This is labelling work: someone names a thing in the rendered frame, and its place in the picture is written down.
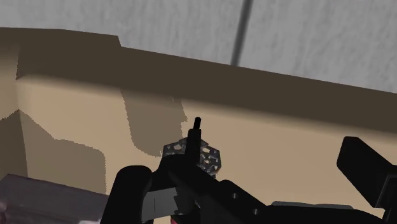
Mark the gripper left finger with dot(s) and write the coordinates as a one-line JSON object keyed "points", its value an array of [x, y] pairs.
{"points": [[214, 195]]}

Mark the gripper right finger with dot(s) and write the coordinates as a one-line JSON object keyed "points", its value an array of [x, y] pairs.
{"points": [[366, 169]]}

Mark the dark grey box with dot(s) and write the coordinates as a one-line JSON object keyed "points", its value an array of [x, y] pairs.
{"points": [[43, 201]]}

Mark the black white speckled hexagonal object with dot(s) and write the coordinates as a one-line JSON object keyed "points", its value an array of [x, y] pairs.
{"points": [[211, 158]]}

